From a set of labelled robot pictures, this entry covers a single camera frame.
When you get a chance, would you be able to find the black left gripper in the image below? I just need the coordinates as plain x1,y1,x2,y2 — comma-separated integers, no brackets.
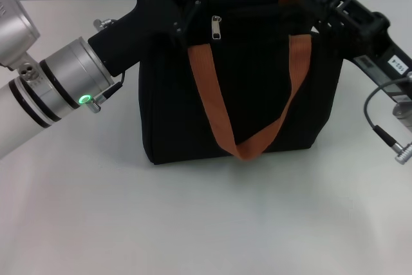
87,0,216,76

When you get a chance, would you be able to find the grey right gripper cable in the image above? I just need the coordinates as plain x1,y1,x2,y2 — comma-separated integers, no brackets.
364,73,412,166

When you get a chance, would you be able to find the grey left gripper cable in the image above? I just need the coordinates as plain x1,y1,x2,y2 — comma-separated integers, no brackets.
84,18,127,114

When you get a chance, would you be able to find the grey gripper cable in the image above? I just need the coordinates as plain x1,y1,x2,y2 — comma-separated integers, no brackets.
364,73,412,166
84,18,127,114

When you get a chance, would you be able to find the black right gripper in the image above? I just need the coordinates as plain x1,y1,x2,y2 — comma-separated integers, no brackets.
304,0,412,102

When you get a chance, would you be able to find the black bag with orange handles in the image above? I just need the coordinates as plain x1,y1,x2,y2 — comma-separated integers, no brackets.
137,0,344,166

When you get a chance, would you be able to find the silver zipper pull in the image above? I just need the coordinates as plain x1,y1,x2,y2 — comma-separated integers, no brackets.
211,14,223,41

